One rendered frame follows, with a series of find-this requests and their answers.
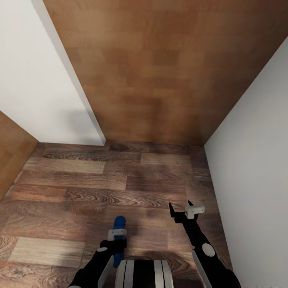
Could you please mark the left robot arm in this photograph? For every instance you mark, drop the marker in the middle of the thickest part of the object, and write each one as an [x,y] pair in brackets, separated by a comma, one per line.
[95,273]

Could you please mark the sliding door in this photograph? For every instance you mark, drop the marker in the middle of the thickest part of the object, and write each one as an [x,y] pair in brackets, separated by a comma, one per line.
[167,71]
[16,146]

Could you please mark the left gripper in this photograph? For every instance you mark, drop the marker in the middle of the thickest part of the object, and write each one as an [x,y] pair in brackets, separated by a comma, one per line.
[118,245]

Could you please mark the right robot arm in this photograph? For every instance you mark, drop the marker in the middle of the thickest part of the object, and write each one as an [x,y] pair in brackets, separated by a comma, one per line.
[213,272]

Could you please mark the robot trunk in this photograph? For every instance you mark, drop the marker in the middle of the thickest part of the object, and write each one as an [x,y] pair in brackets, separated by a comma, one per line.
[144,274]

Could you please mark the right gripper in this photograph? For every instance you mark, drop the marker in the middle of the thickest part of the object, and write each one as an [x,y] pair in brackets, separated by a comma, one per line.
[180,217]

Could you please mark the sandal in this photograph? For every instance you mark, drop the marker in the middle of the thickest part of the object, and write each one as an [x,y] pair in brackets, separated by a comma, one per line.
[119,224]

